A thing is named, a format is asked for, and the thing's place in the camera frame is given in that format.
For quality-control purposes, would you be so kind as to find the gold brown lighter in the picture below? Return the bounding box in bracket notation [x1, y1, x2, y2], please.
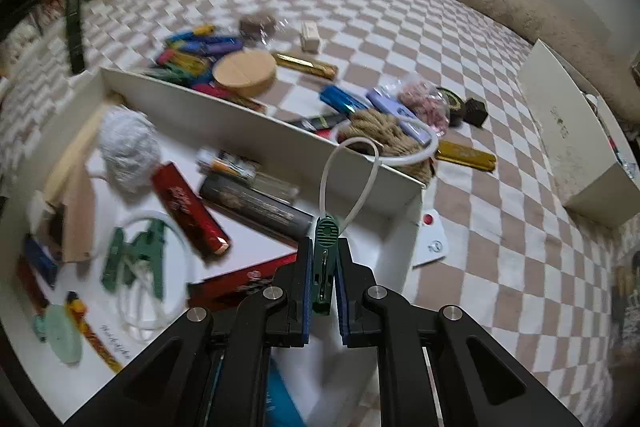
[272, 52, 338, 82]

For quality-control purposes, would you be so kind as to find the shallow white box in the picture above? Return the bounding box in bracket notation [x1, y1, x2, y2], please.
[0, 67, 426, 427]

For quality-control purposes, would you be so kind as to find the dark brown lighter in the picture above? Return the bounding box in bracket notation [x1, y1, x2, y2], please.
[199, 172, 313, 240]

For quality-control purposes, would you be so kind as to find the pink bead bag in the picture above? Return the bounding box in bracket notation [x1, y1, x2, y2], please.
[395, 74, 451, 132]

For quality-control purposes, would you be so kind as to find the tall white storage box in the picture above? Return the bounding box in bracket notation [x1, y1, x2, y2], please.
[515, 39, 640, 228]

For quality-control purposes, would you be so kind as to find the cream wooden block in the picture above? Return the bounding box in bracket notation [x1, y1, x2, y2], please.
[300, 22, 321, 54]

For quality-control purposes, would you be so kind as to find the small black box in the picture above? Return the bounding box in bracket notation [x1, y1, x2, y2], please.
[462, 98, 490, 129]

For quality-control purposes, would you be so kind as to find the black flat lighter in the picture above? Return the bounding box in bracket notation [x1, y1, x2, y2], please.
[290, 114, 346, 132]

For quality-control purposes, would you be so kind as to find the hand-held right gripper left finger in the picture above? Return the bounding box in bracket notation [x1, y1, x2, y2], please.
[65, 234, 316, 427]

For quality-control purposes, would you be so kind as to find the white card with red dot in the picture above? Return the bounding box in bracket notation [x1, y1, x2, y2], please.
[411, 209, 448, 269]

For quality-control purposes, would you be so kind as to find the dark glitter bag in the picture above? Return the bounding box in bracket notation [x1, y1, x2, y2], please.
[239, 14, 278, 40]

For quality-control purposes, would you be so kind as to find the round wooden box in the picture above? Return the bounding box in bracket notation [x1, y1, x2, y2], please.
[212, 49, 277, 98]

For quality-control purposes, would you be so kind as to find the colourful patterned strip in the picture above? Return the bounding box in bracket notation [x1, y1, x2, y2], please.
[65, 291, 126, 373]

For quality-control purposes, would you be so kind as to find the jute rope coil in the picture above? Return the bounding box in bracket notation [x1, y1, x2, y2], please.
[337, 109, 433, 182]

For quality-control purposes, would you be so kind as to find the blue metallic lighter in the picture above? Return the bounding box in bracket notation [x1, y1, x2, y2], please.
[320, 84, 368, 114]
[22, 234, 60, 284]

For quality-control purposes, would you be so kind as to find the lavender tube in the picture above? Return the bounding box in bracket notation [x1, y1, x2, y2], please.
[366, 89, 436, 145]

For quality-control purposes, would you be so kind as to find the mint green round case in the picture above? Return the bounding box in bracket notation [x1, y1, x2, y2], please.
[34, 307, 83, 364]

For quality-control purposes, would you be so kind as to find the blue snack packet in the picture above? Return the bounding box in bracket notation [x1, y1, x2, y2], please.
[265, 357, 308, 427]

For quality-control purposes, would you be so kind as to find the green clip with white cord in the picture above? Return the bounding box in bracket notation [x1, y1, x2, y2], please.
[100, 212, 193, 343]
[312, 139, 382, 315]

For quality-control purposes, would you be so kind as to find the white fluffy ball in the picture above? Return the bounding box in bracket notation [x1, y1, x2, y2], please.
[98, 106, 162, 194]

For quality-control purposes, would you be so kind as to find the flat gold bar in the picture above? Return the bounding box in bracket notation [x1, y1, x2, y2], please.
[435, 142, 497, 172]

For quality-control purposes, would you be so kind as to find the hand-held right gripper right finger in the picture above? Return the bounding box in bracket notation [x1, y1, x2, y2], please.
[336, 237, 583, 427]

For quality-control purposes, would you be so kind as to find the red glossy lighter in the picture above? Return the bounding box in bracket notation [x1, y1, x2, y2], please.
[150, 162, 232, 258]

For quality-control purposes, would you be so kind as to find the black round tin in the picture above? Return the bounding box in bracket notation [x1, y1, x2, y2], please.
[435, 86, 466, 128]

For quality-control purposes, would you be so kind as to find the small wooden board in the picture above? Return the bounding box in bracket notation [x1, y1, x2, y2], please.
[42, 104, 108, 264]

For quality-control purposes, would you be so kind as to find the small printed lighter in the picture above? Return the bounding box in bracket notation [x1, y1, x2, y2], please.
[197, 149, 261, 180]

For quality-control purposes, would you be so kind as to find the pile of colourful lighters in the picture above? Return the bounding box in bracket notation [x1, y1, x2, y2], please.
[150, 24, 246, 88]

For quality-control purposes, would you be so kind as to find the dark green strap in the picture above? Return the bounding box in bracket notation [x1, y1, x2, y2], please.
[64, 0, 87, 75]

